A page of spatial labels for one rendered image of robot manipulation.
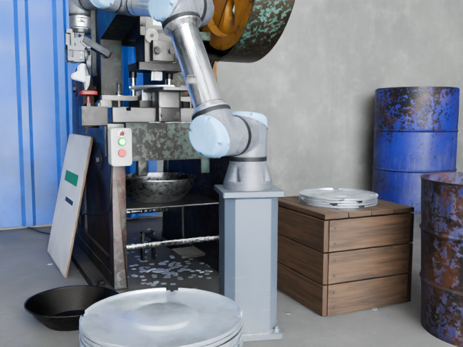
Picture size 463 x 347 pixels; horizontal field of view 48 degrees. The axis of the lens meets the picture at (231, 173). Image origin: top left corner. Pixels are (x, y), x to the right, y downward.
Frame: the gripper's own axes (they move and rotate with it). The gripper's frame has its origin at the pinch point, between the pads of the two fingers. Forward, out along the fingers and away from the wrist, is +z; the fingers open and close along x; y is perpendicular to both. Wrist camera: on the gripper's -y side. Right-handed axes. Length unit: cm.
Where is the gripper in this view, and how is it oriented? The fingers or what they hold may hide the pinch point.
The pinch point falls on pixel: (87, 86)
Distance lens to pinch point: 199.7
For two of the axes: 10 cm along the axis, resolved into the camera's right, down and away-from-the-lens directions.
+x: 4.4, 1.0, -8.9
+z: 0.0, 9.9, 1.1
